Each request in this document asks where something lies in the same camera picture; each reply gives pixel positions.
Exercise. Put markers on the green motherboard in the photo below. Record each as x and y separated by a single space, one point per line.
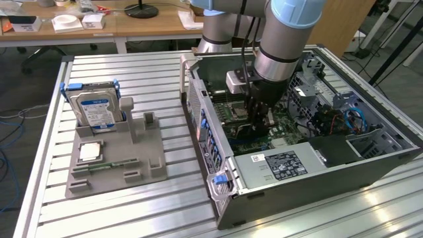
285 129

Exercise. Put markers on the small white cardboard box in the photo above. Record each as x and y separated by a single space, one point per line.
94 21

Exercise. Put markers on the black round lamp base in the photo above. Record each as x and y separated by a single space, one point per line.
142 11

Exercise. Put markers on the silver CPU chip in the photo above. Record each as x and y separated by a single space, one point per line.
90 151

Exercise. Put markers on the open black PC case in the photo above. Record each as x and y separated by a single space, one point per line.
298 188

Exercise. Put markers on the grey power supply unit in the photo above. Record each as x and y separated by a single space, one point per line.
265 168

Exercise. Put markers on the black slanted stand pole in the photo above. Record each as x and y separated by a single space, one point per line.
397 44

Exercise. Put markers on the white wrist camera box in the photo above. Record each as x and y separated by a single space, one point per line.
237 83

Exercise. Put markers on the CPU socket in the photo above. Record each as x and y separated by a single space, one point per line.
239 110

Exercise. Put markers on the metal disk bay cage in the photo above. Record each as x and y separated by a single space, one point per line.
307 99

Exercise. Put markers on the stack of white papers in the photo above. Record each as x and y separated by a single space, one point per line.
190 21

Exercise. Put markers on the graphics card with metal bracket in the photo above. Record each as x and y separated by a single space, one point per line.
243 131

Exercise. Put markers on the black floor power adapter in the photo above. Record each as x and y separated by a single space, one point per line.
363 53

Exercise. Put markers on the hard disk in blue caddy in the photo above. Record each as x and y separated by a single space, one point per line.
94 109

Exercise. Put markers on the green RAM stick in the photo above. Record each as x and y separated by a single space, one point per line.
102 166

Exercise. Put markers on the white desk frame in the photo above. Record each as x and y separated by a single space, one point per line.
374 27

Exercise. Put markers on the white box with black lid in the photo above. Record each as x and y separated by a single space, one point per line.
25 23

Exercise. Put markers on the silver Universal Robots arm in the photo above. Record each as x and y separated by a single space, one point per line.
281 49

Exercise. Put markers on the wooden desk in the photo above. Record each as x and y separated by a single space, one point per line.
139 27

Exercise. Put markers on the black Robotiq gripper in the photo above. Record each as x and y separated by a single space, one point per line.
265 94

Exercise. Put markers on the blue case latch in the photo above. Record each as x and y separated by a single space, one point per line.
221 179

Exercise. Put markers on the black chair base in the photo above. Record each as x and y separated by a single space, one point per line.
37 54

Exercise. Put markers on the white box with round hole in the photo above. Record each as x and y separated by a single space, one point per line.
67 24

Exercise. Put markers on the installed black RAM stick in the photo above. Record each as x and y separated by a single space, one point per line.
237 122

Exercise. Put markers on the grey parts rack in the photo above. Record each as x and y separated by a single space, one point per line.
122 148

